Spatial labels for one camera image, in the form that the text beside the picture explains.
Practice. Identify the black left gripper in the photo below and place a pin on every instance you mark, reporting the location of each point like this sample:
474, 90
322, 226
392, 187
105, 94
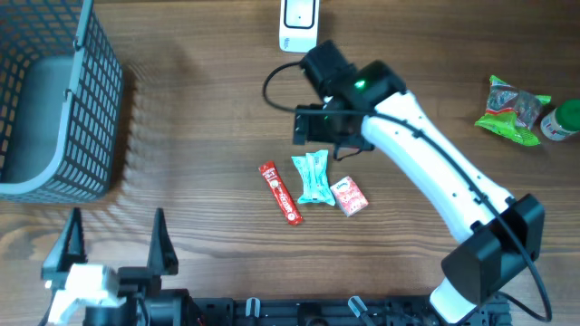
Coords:
143, 280

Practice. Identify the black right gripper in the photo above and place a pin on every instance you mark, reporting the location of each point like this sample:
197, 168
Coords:
306, 129

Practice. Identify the pale teal snack packet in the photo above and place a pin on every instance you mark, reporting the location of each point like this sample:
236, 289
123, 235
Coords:
312, 170

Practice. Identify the small red snack packet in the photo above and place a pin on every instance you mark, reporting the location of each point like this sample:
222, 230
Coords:
349, 197

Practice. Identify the red snack wrapper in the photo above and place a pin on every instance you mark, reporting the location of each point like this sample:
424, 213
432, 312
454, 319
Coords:
282, 196

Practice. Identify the green clear snack bag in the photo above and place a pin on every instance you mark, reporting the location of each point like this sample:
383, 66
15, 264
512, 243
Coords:
511, 113

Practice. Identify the green lid jar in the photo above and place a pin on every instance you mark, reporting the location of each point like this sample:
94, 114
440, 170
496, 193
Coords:
562, 122

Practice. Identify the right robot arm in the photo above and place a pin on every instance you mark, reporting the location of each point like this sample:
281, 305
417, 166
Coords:
498, 235

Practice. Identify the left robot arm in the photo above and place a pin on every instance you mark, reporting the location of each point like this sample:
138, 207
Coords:
125, 296

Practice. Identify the white barcode scanner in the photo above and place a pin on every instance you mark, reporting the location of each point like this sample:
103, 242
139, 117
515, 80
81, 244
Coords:
298, 25

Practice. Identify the dark grey mesh basket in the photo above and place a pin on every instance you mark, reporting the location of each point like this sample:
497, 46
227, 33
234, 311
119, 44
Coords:
61, 90

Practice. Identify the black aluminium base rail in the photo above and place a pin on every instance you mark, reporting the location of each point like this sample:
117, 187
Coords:
391, 311

